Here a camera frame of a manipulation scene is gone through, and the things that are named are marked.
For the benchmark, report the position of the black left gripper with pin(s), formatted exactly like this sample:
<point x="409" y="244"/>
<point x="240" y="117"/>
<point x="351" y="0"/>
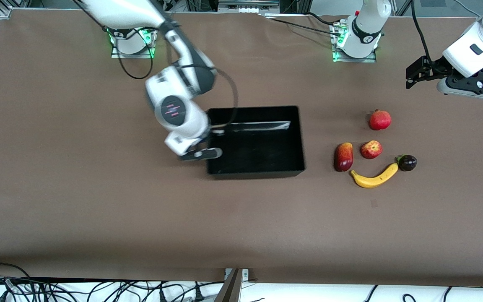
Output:
<point x="433" y="67"/>

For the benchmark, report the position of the black plastic box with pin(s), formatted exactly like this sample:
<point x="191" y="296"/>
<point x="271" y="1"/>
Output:
<point x="258" y="155"/>

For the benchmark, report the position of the red apple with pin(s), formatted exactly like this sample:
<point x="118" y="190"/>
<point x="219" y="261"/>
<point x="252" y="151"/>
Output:
<point x="371" y="150"/>

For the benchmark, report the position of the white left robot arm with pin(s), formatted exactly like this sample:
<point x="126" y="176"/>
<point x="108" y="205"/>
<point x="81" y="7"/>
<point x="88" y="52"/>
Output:
<point x="361" y="47"/>

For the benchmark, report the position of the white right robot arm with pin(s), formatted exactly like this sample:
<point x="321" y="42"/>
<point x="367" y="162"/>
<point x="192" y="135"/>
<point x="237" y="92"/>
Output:
<point x="191" y="121"/>

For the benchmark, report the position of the yellow banana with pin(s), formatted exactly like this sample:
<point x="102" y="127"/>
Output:
<point x="371" y="181"/>

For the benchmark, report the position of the red pomegranate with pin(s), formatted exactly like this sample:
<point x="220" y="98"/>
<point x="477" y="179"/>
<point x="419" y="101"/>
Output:
<point x="380" y="120"/>

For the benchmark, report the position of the dark purple eggplant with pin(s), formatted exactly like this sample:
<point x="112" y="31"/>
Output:
<point x="408" y="162"/>

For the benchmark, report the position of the red yellow mango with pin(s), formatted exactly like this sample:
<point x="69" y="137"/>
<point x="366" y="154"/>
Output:
<point x="344" y="157"/>

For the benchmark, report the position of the dark metal bar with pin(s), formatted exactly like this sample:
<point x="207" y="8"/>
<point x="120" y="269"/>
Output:
<point x="229" y="289"/>

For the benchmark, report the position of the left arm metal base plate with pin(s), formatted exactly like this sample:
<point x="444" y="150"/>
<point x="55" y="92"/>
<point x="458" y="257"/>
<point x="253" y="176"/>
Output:
<point x="354" y="60"/>

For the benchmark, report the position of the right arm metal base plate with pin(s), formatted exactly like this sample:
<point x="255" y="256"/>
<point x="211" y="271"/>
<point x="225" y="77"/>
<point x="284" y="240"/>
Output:
<point x="132" y="55"/>

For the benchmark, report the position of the small metal bracket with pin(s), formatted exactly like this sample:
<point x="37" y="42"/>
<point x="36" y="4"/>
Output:
<point x="245" y="274"/>

